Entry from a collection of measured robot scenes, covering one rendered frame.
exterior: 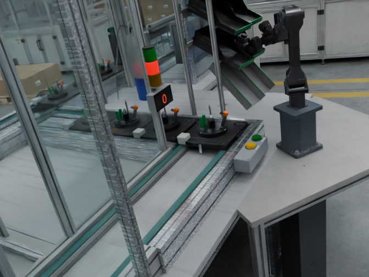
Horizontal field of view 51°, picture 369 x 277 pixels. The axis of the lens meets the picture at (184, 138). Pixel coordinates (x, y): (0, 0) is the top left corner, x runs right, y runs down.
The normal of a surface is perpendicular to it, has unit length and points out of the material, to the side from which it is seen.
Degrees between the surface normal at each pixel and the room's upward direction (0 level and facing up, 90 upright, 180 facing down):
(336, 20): 90
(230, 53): 25
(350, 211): 0
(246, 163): 90
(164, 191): 0
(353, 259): 0
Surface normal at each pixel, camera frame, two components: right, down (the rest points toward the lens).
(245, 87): 0.42, -0.50
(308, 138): 0.41, 0.34
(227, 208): -0.17, -0.88
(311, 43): -0.34, 0.47
